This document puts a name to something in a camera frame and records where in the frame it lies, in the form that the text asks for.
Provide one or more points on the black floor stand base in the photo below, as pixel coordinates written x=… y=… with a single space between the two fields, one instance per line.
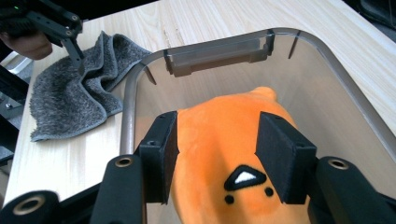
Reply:
x=376 y=12

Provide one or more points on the orange plush toy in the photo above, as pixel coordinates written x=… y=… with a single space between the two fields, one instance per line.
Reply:
x=218 y=140

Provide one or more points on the translucent grey storage box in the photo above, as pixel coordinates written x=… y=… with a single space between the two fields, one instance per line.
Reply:
x=214 y=56

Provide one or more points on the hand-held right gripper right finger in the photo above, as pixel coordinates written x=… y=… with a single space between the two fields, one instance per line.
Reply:
x=285 y=155

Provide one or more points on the black metal frame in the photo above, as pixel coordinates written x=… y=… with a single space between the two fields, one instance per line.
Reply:
x=12 y=84

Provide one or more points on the grey fluffy towel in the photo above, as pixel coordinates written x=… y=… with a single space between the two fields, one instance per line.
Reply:
x=68 y=102

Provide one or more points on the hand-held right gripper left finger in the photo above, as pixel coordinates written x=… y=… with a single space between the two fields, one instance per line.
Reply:
x=158 y=155

